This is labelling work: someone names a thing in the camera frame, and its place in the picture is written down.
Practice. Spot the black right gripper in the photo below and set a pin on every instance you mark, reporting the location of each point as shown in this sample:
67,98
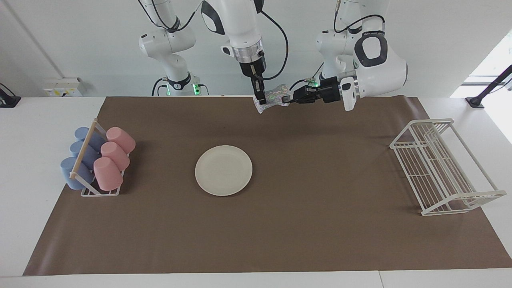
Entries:
254,68

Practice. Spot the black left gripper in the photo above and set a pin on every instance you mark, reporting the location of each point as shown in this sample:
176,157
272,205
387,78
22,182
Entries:
320,92

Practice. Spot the silver foil bag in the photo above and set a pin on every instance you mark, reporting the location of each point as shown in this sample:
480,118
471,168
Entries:
274,98

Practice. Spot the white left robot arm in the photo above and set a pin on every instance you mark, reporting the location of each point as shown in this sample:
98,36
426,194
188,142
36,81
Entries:
380,68

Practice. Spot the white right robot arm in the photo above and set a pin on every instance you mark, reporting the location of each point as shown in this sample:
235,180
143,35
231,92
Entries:
240,24

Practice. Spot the cream round plate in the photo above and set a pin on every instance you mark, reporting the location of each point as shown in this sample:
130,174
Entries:
224,170

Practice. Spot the brown table mat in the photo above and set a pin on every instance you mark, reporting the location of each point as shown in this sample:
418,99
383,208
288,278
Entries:
300,232

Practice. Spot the pink plastic cup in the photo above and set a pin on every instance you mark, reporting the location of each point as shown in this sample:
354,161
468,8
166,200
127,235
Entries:
122,139
107,174
116,156

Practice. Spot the blue plastic cup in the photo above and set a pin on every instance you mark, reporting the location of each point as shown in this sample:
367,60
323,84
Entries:
82,132
72,174
86,154

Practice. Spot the white cup holder rack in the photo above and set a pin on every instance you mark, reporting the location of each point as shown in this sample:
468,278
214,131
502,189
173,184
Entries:
83,150

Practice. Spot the black angled stand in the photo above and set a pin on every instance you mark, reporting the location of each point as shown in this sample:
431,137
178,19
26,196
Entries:
490,86

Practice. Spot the black table clamp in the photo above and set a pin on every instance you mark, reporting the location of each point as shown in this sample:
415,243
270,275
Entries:
8,100

